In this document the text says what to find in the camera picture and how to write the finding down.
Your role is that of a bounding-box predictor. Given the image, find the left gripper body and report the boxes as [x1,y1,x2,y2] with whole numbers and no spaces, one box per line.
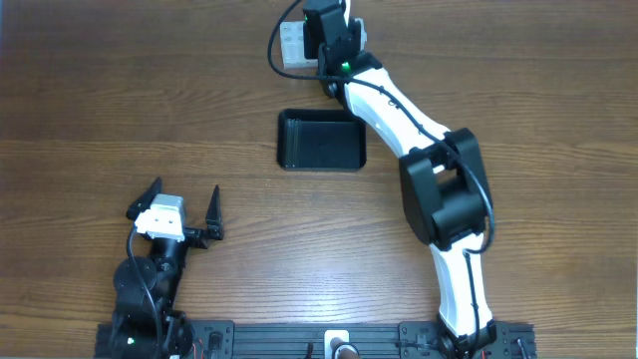
[182,226,210,249]

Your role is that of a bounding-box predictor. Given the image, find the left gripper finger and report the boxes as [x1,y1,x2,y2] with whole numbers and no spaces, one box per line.
[204,183,225,240]
[125,176,163,221]

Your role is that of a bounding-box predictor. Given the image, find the clear test tube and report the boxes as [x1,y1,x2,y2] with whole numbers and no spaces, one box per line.
[292,118,301,169]
[285,118,295,169]

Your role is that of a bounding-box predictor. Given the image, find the black tray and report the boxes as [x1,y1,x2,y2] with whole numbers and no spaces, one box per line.
[276,108,368,174]

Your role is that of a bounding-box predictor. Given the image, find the white test tube rack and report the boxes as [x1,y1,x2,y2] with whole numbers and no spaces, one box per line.
[279,19,369,71]

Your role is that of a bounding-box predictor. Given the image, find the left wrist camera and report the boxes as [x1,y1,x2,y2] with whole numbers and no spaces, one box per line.
[134,193,186,243]

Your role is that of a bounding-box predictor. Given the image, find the mounting rail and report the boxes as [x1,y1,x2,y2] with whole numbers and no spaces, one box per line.
[94,319,538,359]

